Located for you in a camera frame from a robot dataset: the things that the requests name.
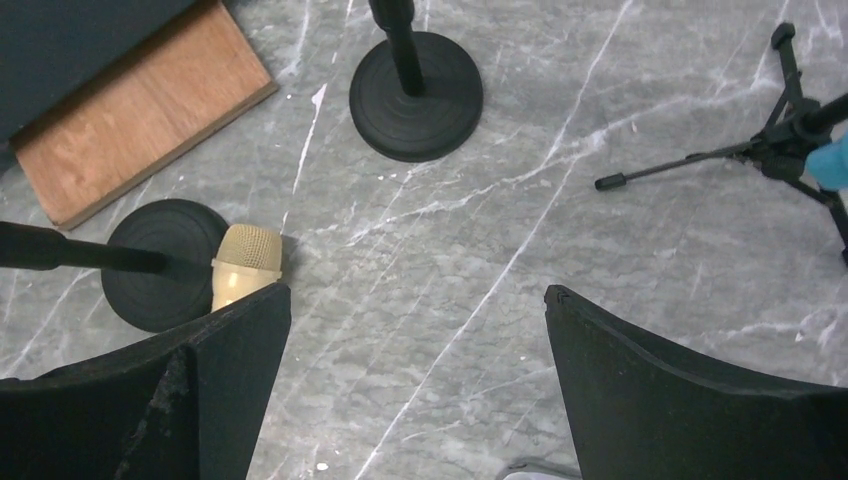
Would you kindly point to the dark blue leaning board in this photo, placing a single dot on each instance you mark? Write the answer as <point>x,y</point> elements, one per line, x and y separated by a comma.
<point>51,48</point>

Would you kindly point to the black round base clip stand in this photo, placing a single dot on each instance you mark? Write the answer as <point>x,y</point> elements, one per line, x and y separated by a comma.
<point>416,96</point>

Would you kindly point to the black tripod shock mount stand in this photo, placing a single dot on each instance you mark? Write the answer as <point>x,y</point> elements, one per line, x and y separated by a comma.
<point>796,127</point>

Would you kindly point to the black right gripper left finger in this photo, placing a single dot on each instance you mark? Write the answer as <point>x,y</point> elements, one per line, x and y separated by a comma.
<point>188,403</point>

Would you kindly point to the black round base clamp stand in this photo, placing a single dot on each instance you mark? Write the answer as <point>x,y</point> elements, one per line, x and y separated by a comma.
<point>156,271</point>

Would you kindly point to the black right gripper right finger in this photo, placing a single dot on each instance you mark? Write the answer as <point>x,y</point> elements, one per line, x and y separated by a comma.
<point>640,406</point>

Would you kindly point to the brown wooden block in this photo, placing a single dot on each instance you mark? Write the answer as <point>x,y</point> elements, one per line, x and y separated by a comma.
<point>190,80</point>

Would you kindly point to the blue microphone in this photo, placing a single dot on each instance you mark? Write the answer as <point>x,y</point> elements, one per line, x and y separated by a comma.
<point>828,165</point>

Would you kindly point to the red handled adjustable wrench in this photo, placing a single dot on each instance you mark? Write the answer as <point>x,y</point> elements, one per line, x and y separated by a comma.
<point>531,468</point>

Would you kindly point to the beige yellow microphone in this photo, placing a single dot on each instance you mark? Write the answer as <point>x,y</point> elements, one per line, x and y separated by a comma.
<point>248,259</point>

